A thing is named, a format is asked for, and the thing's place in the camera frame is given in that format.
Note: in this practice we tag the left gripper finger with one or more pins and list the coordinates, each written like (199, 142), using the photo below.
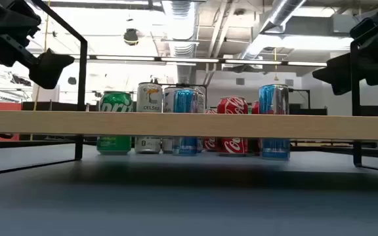
(49, 69)

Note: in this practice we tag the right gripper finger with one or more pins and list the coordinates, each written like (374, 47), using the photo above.
(336, 75)

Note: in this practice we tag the blue silver Red Bull can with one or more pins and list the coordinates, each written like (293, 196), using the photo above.
(274, 98)
(185, 101)

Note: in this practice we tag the green Sprite can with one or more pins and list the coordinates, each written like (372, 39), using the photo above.
(115, 103)

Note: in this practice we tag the red cabinet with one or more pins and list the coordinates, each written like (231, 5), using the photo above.
(5, 106)

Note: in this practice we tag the black ceiling dome device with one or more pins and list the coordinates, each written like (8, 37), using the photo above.
(131, 36)

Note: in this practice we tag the long ceiling light strip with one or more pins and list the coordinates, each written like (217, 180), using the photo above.
(189, 60)

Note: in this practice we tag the light wooden board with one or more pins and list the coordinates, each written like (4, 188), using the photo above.
(189, 126)

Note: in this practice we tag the black metal table frame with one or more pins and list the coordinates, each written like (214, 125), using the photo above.
(28, 144)

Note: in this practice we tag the silver ventilation duct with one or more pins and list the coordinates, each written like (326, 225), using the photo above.
(180, 19)
(281, 13)

